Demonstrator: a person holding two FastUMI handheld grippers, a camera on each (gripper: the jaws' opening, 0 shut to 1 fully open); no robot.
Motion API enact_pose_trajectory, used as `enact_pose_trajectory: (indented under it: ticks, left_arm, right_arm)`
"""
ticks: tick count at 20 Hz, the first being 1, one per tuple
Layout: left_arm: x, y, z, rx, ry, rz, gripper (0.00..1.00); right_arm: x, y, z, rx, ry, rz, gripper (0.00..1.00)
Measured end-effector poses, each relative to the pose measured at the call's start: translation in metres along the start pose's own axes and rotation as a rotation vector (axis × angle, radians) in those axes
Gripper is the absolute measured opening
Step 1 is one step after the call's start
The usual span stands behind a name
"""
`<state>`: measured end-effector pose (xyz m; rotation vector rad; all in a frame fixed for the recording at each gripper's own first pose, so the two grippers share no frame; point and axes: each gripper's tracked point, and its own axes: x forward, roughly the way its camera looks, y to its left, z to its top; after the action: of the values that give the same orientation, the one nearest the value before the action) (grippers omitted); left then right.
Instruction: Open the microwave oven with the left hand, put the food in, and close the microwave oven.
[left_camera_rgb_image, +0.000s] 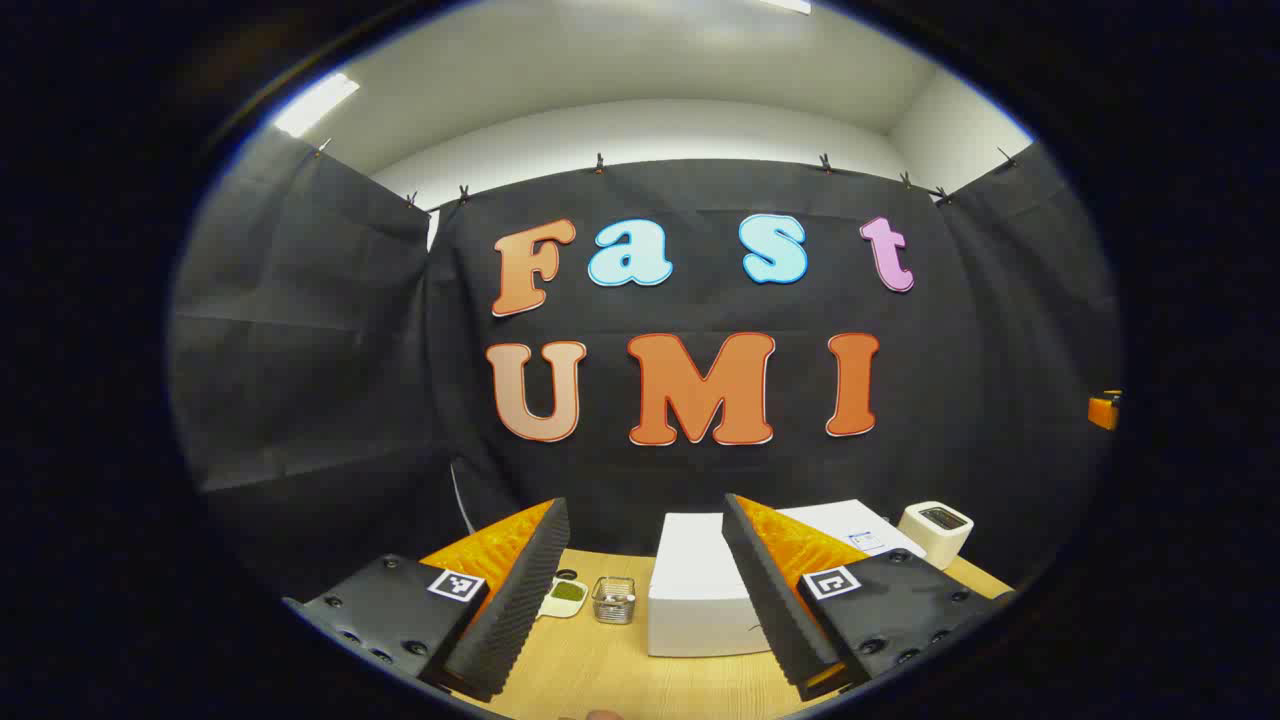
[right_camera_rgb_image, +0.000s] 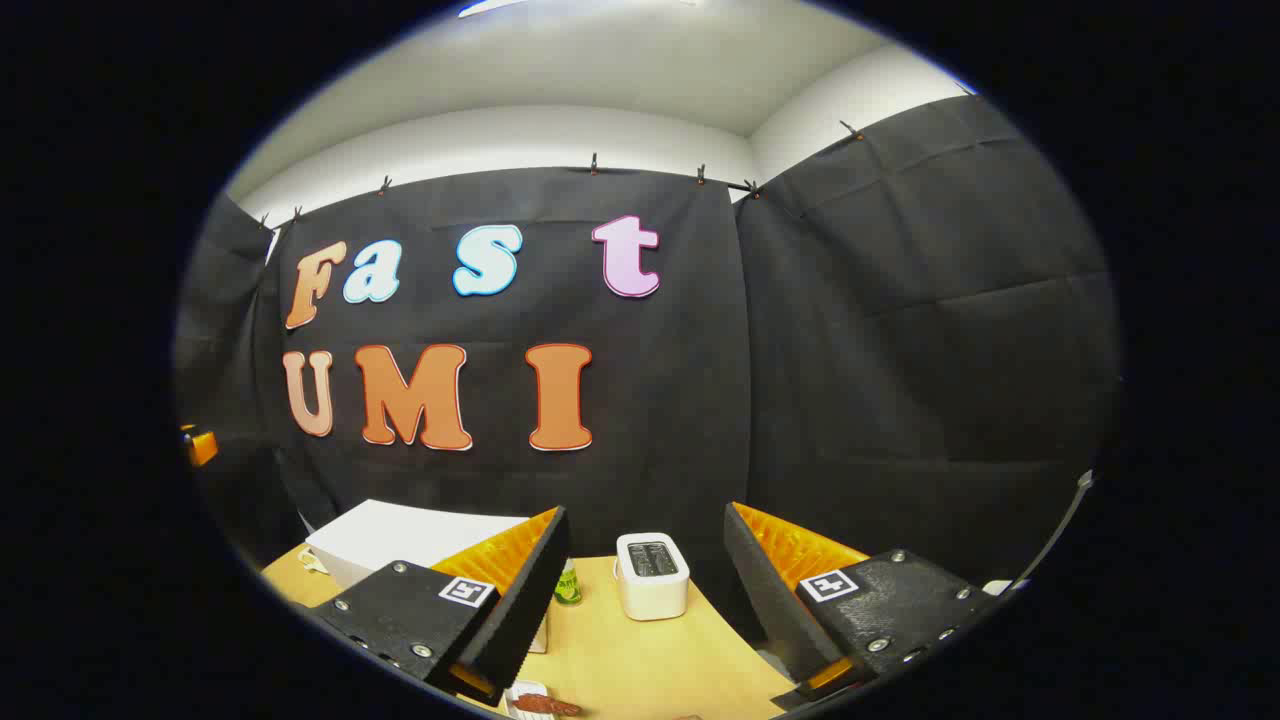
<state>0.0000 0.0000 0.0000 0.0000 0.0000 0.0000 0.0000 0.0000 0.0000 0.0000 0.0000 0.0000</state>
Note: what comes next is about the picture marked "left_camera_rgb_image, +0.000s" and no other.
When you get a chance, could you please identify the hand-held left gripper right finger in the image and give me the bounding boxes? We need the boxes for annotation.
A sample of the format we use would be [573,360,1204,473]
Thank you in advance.
[722,493,1016,702]

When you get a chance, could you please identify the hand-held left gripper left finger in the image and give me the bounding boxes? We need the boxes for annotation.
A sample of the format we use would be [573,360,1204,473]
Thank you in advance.
[283,497,571,703]

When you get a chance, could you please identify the white microwave oven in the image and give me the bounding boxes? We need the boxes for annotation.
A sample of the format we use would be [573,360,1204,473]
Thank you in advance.
[647,499,928,658]

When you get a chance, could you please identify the white divided sauce dish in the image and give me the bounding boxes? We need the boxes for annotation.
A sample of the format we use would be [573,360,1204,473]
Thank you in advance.
[537,576,589,619]

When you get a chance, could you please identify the small metal basket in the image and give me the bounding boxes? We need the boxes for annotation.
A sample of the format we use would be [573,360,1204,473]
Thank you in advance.
[591,576,637,626]

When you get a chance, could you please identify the cream toaster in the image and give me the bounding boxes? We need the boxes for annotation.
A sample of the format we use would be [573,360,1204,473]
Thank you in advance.
[898,501,975,571]

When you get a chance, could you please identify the ceiling light panel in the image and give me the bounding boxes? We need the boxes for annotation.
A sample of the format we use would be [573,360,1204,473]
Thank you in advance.
[272,72,361,139]

